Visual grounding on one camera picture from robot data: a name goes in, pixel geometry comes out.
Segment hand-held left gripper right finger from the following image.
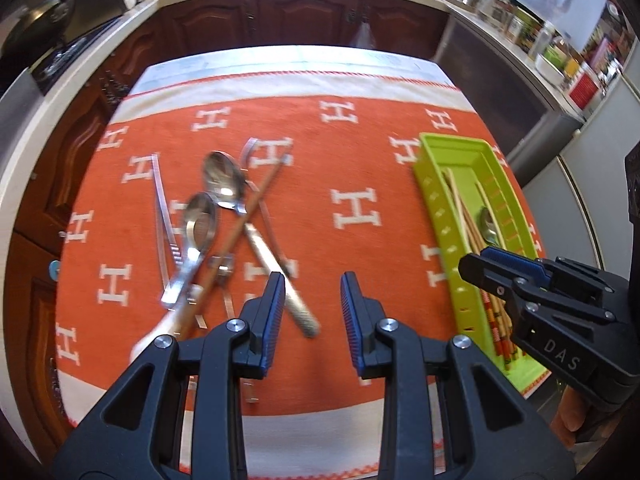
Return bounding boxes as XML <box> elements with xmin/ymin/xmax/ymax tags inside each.
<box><xmin>340</xmin><ymin>271</ymin><xmax>581</xmax><ymax>480</ymax></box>

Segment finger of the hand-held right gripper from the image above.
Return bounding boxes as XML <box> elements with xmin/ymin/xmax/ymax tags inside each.
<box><xmin>481</xmin><ymin>246</ymin><xmax>615</xmax><ymax>294</ymax></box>
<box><xmin>459</xmin><ymin>252</ymin><xmax>542</xmax><ymax>312</ymax></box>

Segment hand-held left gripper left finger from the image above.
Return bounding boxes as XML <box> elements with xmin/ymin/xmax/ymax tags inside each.
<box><xmin>50</xmin><ymin>271</ymin><xmax>287</xmax><ymax>480</ymax></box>

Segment metal spoon bronze handle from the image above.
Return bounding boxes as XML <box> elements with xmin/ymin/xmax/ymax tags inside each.
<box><xmin>476</xmin><ymin>206</ymin><xmax>502</xmax><ymax>251</ymax></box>

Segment bamboo chopstick red bands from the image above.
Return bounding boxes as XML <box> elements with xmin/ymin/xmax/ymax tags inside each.
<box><xmin>482</xmin><ymin>290</ymin><xmax>523</xmax><ymax>366</ymax></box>
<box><xmin>455</xmin><ymin>195</ymin><xmax>521</xmax><ymax>361</ymax></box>
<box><xmin>445</xmin><ymin>167</ymin><xmax>513</xmax><ymax>373</ymax></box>

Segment dark brown chopstick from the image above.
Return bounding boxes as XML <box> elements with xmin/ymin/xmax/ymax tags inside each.
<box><xmin>172</xmin><ymin>160</ymin><xmax>291</xmax><ymax>336</ymax></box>

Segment metal chopstick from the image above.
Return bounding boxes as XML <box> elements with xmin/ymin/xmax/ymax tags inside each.
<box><xmin>149</xmin><ymin>153</ymin><xmax>182</xmax><ymax>267</ymax></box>
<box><xmin>240</xmin><ymin>138</ymin><xmax>297</xmax><ymax>277</ymax></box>

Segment green plastic tray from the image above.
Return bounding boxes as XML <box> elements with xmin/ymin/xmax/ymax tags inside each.
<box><xmin>412</xmin><ymin>132</ymin><xmax>548</xmax><ymax>386</ymax></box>

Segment round thin-handled metal spoon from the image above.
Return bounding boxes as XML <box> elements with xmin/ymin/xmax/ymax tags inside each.
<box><xmin>218</xmin><ymin>191</ymin><xmax>249</xmax><ymax>213</ymax></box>

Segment small metal spoon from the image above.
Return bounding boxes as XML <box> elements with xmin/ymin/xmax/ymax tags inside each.
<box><xmin>160</xmin><ymin>192</ymin><xmax>219</xmax><ymax>308</ymax></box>

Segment large metal spoon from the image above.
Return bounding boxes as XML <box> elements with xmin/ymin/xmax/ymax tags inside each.
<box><xmin>200</xmin><ymin>152</ymin><xmax>293</xmax><ymax>301</ymax></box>
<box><xmin>201</xmin><ymin>151</ymin><xmax>322</xmax><ymax>339</ymax></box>

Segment person's right hand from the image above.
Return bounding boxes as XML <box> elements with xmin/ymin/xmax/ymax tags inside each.
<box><xmin>554</xmin><ymin>387</ymin><xmax>587</xmax><ymax>443</ymax></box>

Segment grey refrigerator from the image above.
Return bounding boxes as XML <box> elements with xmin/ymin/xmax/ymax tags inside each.
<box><xmin>505</xmin><ymin>57</ymin><xmax>640</xmax><ymax>281</ymax></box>

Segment orange printed blanket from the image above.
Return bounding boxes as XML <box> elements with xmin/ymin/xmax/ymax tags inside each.
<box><xmin>52</xmin><ymin>72</ymin><xmax>548</xmax><ymax>478</ymax></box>

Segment red label jar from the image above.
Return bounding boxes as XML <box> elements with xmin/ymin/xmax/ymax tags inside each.
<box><xmin>567</xmin><ymin>62</ymin><xmax>603</xmax><ymax>111</ymax></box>

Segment white bowl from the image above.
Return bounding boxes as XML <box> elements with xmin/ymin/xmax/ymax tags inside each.
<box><xmin>534</xmin><ymin>50</ymin><xmax>568</xmax><ymax>86</ymax></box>

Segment white plastic bottle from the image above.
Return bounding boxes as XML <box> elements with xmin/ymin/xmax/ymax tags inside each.
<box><xmin>527</xmin><ymin>20</ymin><xmax>556</xmax><ymax>58</ymax></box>

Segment green carton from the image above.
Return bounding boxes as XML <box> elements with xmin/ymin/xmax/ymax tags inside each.
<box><xmin>505</xmin><ymin>7</ymin><xmax>533</xmax><ymax>43</ymax></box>

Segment glass pitcher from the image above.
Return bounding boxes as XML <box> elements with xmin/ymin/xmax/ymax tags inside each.
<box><xmin>470</xmin><ymin>0</ymin><xmax>506</xmax><ymax>21</ymax></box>

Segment gas stove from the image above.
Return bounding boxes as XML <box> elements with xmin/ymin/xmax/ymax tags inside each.
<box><xmin>30</xmin><ymin>20</ymin><xmax>123</xmax><ymax>96</ymax></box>

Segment dark wok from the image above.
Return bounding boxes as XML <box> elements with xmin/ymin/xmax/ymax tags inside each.
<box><xmin>0</xmin><ymin>0</ymin><xmax>78</xmax><ymax>61</ymax></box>

